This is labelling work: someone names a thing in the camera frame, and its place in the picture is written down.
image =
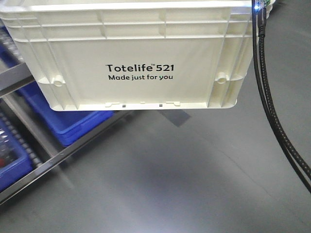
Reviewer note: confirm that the blue bin lower left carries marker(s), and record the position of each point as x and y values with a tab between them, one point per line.
15	161

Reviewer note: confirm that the white Totelife plastic crate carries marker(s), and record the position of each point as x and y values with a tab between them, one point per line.
135	54

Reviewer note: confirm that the blue bin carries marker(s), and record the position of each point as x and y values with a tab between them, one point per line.
15	161
66	127

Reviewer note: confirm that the blue bin lower middle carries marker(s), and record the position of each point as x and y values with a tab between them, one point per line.
66	127

